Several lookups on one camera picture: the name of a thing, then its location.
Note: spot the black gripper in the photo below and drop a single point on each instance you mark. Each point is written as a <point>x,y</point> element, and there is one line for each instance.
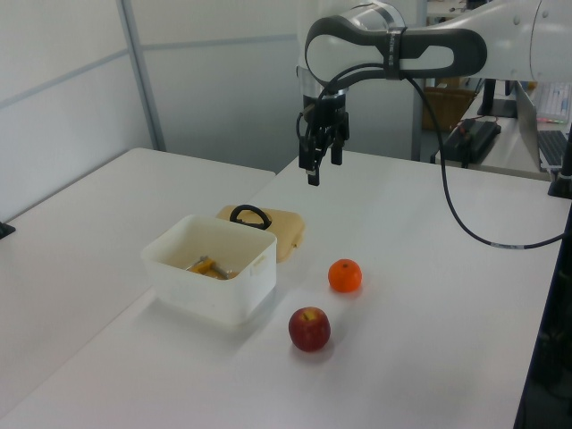
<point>328,109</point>

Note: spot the orange toy mandarin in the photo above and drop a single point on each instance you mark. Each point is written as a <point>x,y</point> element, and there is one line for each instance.
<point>345,276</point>

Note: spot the red toy apple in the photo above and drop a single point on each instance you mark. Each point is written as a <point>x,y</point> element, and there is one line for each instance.
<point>309,330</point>

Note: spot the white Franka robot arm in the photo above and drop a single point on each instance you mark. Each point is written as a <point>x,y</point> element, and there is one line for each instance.
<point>500,36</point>

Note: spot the white plastic container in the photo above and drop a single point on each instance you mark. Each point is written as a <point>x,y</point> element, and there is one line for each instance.
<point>203,299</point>

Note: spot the black electronic box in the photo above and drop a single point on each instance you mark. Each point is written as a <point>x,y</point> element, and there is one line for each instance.
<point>476,136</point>

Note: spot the yellow C-clamp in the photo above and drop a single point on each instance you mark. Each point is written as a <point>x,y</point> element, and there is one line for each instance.
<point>202,267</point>

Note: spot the black monitor stand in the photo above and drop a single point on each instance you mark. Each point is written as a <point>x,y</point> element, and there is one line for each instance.
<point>490,100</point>

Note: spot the grey laptop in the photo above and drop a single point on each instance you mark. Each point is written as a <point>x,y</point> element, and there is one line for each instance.
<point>532,134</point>

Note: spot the black table clamp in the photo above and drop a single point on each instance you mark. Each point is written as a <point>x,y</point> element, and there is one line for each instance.
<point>5,230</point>

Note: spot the black mounting post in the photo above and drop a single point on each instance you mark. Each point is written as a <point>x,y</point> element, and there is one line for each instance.
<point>564,174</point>

